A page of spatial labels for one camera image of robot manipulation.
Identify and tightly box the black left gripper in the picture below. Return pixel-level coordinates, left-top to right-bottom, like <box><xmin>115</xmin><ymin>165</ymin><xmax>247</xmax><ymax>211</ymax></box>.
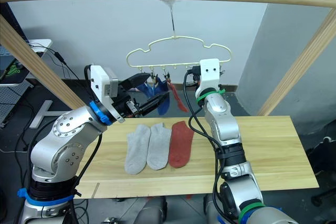
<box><xmin>114</xmin><ymin>72</ymin><xmax>171</xmax><ymax>118</ymax></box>

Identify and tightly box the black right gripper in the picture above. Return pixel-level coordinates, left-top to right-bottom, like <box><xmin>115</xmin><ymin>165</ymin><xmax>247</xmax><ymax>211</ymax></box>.
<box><xmin>187</xmin><ymin>67</ymin><xmax>201</xmax><ymax>83</ymax></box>

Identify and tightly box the hanging red sock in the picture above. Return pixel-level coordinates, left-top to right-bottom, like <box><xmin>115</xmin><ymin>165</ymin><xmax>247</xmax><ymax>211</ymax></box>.
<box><xmin>166</xmin><ymin>80</ymin><xmax>190</xmax><ymax>113</ymax></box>

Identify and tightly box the cream plastic clip hanger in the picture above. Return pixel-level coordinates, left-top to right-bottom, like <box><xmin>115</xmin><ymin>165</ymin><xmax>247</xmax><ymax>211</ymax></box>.
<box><xmin>125</xmin><ymin>5</ymin><xmax>233</xmax><ymax>83</ymax></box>

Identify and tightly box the blue sock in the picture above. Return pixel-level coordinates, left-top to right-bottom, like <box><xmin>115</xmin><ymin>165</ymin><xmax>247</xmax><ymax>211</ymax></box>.
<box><xmin>136</xmin><ymin>76</ymin><xmax>159</xmax><ymax>98</ymax></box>
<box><xmin>154</xmin><ymin>77</ymin><xmax>172</xmax><ymax>116</ymax></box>

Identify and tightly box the grey sock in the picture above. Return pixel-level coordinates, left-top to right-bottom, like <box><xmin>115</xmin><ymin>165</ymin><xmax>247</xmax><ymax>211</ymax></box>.
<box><xmin>146</xmin><ymin>122</ymin><xmax>172</xmax><ymax>170</ymax></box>
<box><xmin>123</xmin><ymin>124</ymin><xmax>152</xmax><ymax>175</ymax></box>

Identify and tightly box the flat red sock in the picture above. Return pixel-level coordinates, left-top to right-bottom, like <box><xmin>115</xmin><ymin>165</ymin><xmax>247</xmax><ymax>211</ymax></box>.
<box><xmin>167</xmin><ymin>120</ymin><xmax>195</xmax><ymax>169</ymax></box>

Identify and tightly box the white side desk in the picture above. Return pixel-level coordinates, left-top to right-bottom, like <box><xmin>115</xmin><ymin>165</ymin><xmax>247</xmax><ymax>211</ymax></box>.
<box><xmin>0</xmin><ymin>38</ymin><xmax>69</xmax><ymax>130</ymax></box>

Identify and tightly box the grey rounded robot body shape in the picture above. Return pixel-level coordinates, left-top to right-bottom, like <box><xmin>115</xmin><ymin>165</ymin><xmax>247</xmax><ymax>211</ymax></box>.
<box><xmin>133</xmin><ymin>197</ymin><xmax>168</xmax><ymax>224</ymax></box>

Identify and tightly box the black mouse pad green logo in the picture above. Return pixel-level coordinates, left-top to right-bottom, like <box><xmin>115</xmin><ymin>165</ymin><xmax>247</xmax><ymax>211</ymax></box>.
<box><xmin>0</xmin><ymin>56</ymin><xmax>28</xmax><ymax>84</ymax></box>

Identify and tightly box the black office chair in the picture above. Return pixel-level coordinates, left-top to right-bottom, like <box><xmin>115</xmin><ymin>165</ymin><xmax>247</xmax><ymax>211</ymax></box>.
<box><xmin>306</xmin><ymin>120</ymin><xmax>336</xmax><ymax>207</ymax></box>

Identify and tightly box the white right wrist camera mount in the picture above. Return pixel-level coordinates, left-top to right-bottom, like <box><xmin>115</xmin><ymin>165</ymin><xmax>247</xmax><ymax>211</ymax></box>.
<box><xmin>198</xmin><ymin>58</ymin><xmax>221</xmax><ymax>89</ymax></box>

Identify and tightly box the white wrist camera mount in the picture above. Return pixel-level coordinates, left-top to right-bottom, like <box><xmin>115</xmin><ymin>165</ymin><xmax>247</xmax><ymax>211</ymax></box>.
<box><xmin>198</xmin><ymin>58</ymin><xmax>221</xmax><ymax>89</ymax></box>
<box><xmin>90</xmin><ymin>65</ymin><xmax>119</xmax><ymax>99</ymax></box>

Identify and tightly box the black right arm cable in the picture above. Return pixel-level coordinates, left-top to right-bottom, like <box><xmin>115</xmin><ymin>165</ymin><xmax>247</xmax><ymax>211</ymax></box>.
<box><xmin>183</xmin><ymin>69</ymin><xmax>238</xmax><ymax>218</ymax></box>

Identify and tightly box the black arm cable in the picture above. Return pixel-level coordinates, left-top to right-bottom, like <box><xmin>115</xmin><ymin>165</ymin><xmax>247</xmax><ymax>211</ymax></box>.
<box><xmin>183</xmin><ymin>69</ymin><xmax>238</xmax><ymax>218</ymax></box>
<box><xmin>70</xmin><ymin>132</ymin><xmax>103</xmax><ymax>224</ymax></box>

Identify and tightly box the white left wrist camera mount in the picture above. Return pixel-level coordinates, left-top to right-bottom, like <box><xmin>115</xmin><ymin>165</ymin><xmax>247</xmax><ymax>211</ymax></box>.
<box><xmin>90</xmin><ymin>65</ymin><xmax>119</xmax><ymax>99</ymax></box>

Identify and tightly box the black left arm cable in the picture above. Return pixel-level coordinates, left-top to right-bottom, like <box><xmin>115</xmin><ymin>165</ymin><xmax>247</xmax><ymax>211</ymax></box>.
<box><xmin>70</xmin><ymin>132</ymin><xmax>103</xmax><ymax>224</ymax></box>

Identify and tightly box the black desk cable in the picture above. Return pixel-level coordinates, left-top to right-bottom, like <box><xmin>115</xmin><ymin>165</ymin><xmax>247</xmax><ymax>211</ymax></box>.
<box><xmin>30</xmin><ymin>45</ymin><xmax>81</xmax><ymax>81</ymax></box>

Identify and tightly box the slanted wooden post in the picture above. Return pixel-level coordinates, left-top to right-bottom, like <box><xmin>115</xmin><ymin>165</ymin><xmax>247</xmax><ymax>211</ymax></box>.
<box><xmin>256</xmin><ymin>8</ymin><xmax>336</xmax><ymax>117</ymax></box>
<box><xmin>0</xmin><ymin>14</ymin><xmax>87</xmax><ymax>111</ymax></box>

